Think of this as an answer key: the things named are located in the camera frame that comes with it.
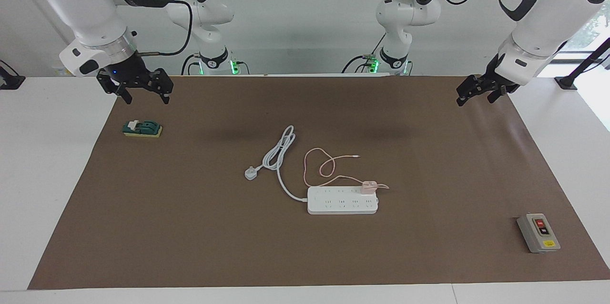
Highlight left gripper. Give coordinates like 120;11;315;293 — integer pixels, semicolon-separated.
456;54;521;107

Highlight white power strip with cord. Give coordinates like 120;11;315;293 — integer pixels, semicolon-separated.
244;125;380;215

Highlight pink charging cable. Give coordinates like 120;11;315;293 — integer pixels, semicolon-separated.
303;147;390;191

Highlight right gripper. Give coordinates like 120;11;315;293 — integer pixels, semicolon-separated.
96;50;174;105

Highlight black stand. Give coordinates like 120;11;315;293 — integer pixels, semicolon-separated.
554;37;610;91
0;60;26;91

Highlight green knife switch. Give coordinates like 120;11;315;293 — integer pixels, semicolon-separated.
122;120;163;139

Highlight grey push-button switch box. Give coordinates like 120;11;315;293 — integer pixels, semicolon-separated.
517;213;561;254

